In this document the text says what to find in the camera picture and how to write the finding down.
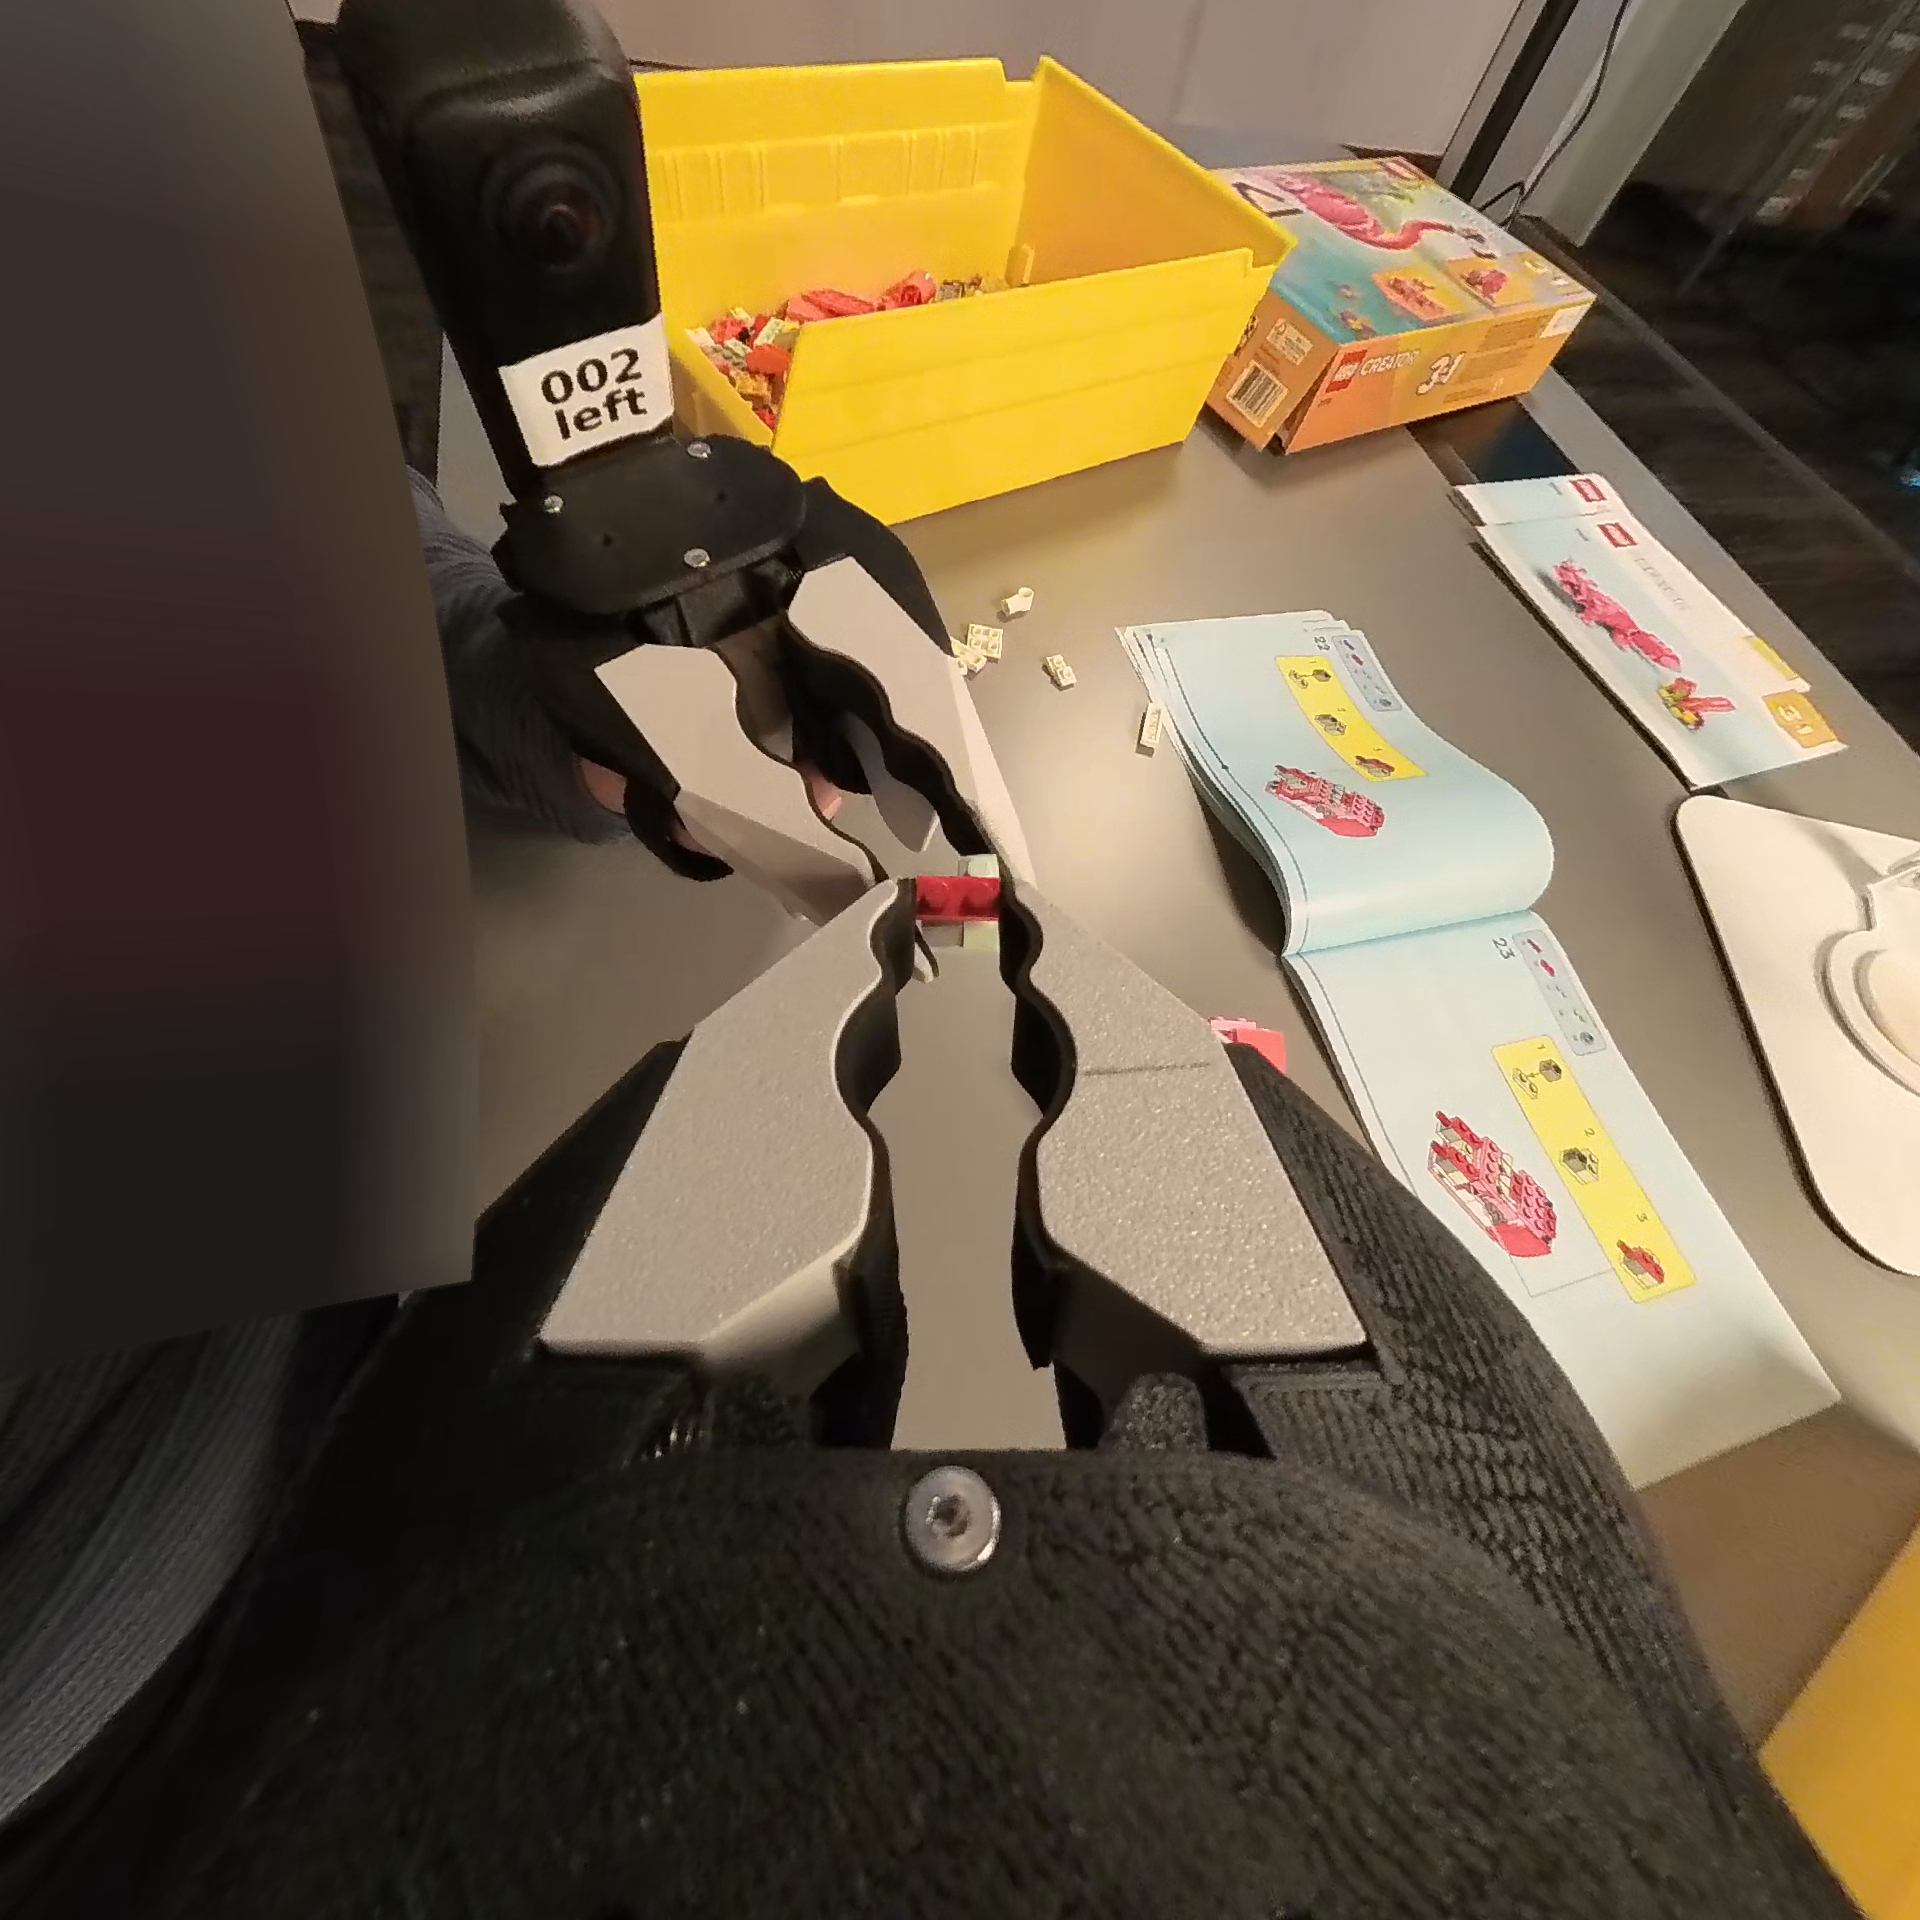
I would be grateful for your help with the dark shelf unit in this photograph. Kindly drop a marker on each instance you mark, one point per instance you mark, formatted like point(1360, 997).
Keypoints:
point(1787, 107)

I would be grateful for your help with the open instruction booklet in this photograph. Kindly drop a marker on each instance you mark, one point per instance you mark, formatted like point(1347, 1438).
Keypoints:
point(1350, 780)

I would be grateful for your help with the toy set cardboard box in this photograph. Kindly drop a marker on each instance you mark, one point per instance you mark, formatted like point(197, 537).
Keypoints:
point(1394, 301)

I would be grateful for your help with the clear round plastic piece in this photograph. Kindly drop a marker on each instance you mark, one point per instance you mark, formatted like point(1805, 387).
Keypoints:
point(1875, 991)

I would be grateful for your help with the yellow plastic lid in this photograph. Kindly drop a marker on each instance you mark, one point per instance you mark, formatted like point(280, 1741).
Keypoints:
point(1860, 1756)

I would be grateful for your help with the person's grey knitted sweater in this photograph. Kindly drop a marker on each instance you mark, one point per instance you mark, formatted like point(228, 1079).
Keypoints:
point(136, 1500)

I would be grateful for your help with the red toy brick model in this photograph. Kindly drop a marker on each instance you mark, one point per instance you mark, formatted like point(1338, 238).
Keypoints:
point(960, 898)

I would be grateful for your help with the person's left hand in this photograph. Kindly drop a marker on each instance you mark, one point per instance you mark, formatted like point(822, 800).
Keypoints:
point(601, 783)

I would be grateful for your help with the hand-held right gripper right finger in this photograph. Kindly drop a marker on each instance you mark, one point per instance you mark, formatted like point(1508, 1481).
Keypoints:
point(1187, 1200)

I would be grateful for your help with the closed instruction booklet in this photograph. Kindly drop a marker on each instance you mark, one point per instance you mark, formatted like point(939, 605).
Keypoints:
point(1636, 630)
point(1515, 502)

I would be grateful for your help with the pink toy brick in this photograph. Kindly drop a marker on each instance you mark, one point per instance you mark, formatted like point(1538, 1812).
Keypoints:
point(1248, 1038)

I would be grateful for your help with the person's left forearm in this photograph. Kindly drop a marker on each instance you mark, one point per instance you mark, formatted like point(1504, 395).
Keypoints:
point(496, 704)

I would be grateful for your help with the white pad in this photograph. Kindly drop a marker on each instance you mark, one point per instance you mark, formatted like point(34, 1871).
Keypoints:
point(1754, 930)

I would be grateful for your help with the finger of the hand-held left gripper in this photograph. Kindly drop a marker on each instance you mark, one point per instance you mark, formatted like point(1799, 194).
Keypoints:
point(705, 751)
point(902, 676)

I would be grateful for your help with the yellow plastic bin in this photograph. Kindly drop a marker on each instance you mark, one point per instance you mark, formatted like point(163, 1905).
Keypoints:
point(976, 376)

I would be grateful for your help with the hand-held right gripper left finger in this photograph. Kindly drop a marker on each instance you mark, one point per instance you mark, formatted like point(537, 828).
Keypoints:
point(721, 1187)

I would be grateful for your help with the heap of toy bricks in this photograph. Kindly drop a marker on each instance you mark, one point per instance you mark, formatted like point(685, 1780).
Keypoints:
point(781, 324)

